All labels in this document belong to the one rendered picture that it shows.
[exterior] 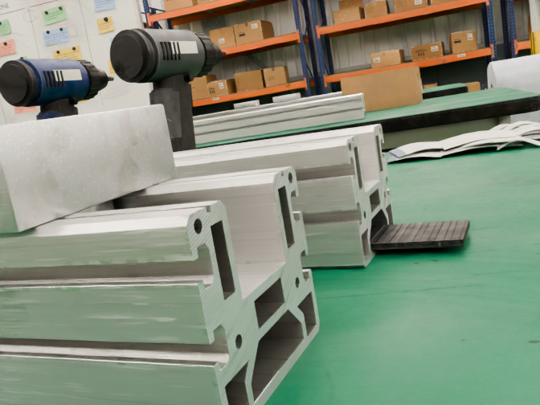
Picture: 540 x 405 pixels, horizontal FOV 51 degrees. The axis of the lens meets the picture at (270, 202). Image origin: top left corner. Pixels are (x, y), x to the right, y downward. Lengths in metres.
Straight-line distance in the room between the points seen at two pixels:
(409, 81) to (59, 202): 2.18
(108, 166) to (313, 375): 0.13
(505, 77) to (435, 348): 3.68
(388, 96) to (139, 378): 2.21
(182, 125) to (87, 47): 3.11
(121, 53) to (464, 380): 0.52
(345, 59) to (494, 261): 10.60
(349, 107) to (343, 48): 9.00
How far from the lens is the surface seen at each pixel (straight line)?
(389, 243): 0.39
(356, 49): 10.91
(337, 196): 0.37
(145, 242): 0.20
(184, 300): 0.20
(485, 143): 0.81
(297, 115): 1.98
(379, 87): 2.39
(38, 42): 3.98
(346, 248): 0.38
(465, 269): 0.36
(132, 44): 0.65
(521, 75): 3.94
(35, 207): 0.24
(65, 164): 0.25
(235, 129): 2.05
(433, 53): 9.90
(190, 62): 0.70
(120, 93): 3.67
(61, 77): 0.80
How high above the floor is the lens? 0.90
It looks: 10 degrees down
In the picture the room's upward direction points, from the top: 10 degrees counter-clockwise
